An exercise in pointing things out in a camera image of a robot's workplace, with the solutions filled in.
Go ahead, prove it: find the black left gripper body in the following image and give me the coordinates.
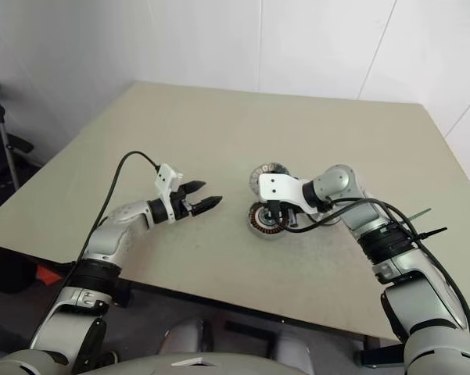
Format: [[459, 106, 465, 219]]
[[170, 188, 195, 221]]

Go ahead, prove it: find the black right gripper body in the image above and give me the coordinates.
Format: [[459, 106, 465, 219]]
[[267, 200, 299, 232]]

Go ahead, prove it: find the silver spoked rotor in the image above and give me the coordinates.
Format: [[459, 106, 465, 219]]
[[249, 162, 291, 197]]

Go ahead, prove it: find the round copper-wound motor housing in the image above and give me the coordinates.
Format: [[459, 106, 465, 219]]
[[245, 202, 289, 237]]

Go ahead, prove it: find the grey rounded leg shape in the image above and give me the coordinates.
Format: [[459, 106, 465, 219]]
[[159, 318, 215, 357], [272, 330, 314, 375]]

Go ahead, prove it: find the red object under table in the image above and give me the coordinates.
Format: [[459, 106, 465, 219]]
[[36, 265, 63, 287]]

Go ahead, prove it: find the silver robot torso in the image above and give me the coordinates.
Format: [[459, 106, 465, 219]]
[[0, 346, 314, 375]]

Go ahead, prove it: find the black stand with metal pole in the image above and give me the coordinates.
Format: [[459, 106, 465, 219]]
[[0, 79, 36, 208]]

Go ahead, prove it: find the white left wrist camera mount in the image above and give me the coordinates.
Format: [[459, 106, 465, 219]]
[[154, 163, 185, 224]]

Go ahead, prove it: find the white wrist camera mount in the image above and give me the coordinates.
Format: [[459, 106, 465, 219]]
[[257, 172, 326, 216], [154, 163, 185, 224]]

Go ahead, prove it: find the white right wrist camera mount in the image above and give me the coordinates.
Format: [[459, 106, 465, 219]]
[[257, 172, 326, 216]]

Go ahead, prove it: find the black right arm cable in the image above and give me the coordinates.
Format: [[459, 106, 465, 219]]
[[276, 197, 470, 341]]

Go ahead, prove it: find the black cable tie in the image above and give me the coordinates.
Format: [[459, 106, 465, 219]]
[[409, 226, 447, 244]]

